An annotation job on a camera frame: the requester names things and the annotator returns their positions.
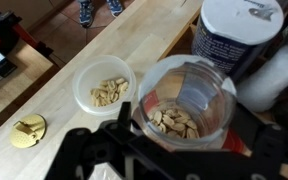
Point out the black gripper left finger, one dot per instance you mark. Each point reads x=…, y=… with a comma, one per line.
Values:
x=81, y=150

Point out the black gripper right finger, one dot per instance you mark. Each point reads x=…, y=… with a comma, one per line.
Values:
x=267, y=141

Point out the labeled clear plastic bottle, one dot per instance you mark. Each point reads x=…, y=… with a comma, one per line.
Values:
x=186, y=103

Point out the gold perforated sink strainer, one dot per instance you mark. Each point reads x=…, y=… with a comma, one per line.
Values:
x=28, y=131

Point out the dark blue salt canister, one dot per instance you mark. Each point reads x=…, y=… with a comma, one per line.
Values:
x=228, y=31

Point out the wooden spice tray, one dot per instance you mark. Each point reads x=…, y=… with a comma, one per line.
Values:
x=182, y=43

